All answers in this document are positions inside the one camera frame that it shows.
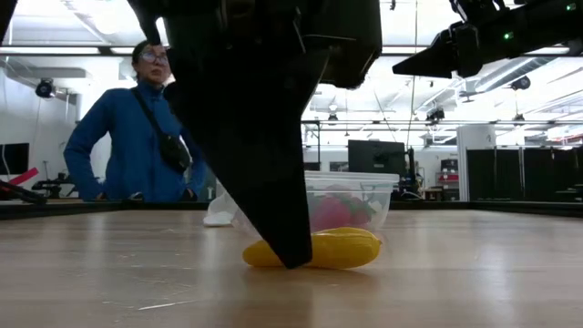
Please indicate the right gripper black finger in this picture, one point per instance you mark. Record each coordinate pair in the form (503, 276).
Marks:
(432, 61)

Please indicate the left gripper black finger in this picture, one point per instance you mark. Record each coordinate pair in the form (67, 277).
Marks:
(255, 159)

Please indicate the pink toy fruit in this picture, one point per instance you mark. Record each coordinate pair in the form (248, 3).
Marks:
(330, 213)

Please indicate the red strawberry with green leaves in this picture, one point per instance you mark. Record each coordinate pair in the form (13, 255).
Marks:
(361, 218)

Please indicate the yellow toy banana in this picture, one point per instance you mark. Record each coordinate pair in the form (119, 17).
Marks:
(346, 248)

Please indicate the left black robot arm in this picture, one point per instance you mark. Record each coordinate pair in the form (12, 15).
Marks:
(143, 18)

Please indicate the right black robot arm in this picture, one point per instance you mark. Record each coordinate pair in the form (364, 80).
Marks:
(537, 32)

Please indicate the clear plastic tupperware container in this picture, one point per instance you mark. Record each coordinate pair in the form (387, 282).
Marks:
(382, 191)

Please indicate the black round ceiling spotlight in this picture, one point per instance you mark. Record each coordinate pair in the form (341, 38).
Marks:
(520, 83)
(44, 88)

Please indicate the white cloth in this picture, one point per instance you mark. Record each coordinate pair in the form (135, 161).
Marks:
(218, 212)

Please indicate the person's black crossbody bag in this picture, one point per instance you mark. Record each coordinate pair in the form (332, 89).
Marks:
(175, 152)

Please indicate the black desk monitor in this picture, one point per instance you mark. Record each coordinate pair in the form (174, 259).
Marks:
(375, 157)

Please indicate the shelf with red boxes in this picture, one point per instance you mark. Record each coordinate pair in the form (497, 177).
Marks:
(448, 177)

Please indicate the person's glasses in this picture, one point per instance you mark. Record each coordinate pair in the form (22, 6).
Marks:
(154, 57)

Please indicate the person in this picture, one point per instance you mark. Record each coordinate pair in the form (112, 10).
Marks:
(123, 146)

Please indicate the black partition panels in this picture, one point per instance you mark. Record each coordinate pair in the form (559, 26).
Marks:
(524, 173)

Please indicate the pink foam roll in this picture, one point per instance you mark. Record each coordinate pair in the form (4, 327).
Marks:
(25, 176)

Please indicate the black table edge rail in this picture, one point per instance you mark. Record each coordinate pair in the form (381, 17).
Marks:
(501, 208)

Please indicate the black wall monitor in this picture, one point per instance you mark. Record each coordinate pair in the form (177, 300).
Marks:
(13, 158)

